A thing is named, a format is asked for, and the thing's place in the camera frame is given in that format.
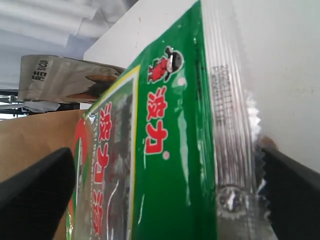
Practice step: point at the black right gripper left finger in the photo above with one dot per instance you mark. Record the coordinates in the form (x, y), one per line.
(33, 201)

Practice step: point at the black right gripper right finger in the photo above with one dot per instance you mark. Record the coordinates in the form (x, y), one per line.
(293, 194)

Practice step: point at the green seaweed package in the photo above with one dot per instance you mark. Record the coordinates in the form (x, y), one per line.
(169, 151)

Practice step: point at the brown paper bag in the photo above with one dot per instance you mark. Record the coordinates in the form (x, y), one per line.
(26, 140)

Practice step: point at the beige cat food pouch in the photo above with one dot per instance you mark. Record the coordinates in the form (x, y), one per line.
(64, 80)

